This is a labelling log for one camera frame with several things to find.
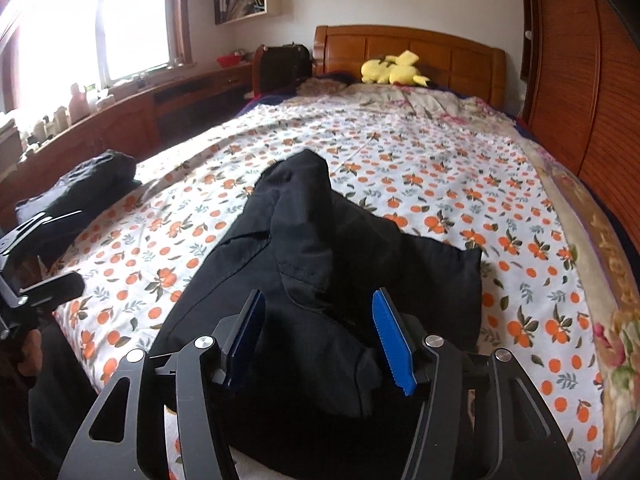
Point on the floral beige quilt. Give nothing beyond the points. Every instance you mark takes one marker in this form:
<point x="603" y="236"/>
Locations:
<point x="558" y="290"/>

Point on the person's left hand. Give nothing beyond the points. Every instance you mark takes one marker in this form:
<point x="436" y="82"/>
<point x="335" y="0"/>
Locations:
<point x="31" y="363"/>

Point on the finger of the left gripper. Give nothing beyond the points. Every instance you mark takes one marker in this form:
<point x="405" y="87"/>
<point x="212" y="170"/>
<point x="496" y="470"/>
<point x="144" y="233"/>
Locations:
<point x="39" y="230"/>
<point x="51" y="293"/>

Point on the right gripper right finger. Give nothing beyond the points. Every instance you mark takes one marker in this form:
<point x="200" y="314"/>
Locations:
<point x="405" y="354"/>

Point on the window with wooden frame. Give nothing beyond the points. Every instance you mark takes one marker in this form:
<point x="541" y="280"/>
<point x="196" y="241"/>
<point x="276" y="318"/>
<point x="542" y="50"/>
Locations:
<point x="49" y="45"/>

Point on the black double-breasted coat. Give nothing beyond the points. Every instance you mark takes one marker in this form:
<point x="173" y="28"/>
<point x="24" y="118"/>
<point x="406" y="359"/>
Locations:
<point x="319" y="401"/>

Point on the chair with black bag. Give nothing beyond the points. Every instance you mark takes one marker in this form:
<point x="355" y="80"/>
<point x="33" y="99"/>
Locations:
<point x="277" y="68"/>

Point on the folded black garment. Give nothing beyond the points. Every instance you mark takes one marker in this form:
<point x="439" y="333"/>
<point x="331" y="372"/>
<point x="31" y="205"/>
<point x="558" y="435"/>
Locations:
<point x="90" y="187"/>

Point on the wooden desk cabinet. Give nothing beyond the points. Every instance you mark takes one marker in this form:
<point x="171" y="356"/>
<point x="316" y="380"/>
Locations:
<point x="140" y="126"/>

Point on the yellow Pikachu plush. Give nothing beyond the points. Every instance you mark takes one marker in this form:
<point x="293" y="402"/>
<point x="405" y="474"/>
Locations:
<point x="399" y="70"/>

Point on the orange print bed sheet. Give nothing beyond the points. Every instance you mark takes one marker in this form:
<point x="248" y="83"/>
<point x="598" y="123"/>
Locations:
<point x="137" y="257"/>

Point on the wooden louvered wardrobe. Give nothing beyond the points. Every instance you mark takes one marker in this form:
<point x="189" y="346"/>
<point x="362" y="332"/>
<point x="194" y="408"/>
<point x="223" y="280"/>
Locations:
<point x="583" y="99"/>

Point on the red bowl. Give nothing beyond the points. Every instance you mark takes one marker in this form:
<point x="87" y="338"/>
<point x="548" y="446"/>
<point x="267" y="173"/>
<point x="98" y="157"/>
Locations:
<point x="229" y="60"/>

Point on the pink bottle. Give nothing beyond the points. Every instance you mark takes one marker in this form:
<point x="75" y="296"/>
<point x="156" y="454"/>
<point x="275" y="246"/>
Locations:
<point x="78" y="107"/>

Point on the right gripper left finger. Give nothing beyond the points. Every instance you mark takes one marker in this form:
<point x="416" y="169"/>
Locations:
<point x="237" y="338"/>

